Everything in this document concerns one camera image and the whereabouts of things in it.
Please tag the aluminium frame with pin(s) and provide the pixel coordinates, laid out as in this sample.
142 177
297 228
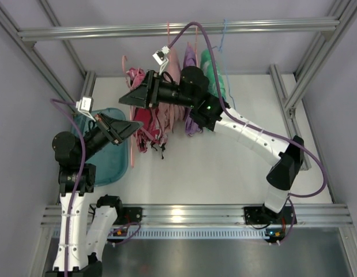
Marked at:
321 48

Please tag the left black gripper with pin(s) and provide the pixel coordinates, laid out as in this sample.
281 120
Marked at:
107 128

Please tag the teal plastic bin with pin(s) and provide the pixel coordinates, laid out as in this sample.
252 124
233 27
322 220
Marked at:
113 160

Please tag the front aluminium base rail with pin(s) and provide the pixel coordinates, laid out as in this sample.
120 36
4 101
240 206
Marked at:
232 215

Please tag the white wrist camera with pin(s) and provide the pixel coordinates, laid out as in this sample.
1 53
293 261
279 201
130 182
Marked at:
161 57
84 107

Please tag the slotted grey cable duct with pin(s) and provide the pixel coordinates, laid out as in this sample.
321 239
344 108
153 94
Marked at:
202 233

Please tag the purple trousers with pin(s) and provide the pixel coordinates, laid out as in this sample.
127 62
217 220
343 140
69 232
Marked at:
190 59

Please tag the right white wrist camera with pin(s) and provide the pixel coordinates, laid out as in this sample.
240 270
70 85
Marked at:
161 57

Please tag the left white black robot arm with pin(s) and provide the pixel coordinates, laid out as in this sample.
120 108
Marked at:
81 244

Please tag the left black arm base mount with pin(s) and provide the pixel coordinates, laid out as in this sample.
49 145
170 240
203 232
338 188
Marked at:
129 214

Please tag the light pink trousers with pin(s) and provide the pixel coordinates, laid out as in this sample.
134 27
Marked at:
168 114

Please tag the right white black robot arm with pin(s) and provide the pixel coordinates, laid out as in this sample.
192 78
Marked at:
284 156

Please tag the pink patterned trousers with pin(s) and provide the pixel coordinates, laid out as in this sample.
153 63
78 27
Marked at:
151 134

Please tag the aluminium hanging rail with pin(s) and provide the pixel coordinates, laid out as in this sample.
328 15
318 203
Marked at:
109 29

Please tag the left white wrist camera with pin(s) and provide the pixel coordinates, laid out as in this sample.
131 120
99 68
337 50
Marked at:
84 107

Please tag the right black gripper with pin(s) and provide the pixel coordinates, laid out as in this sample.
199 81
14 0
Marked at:
152 89

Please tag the green patterned trousers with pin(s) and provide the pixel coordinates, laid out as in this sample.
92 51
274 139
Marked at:
210 63

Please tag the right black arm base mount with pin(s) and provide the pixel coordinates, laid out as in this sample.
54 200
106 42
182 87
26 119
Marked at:
260 215

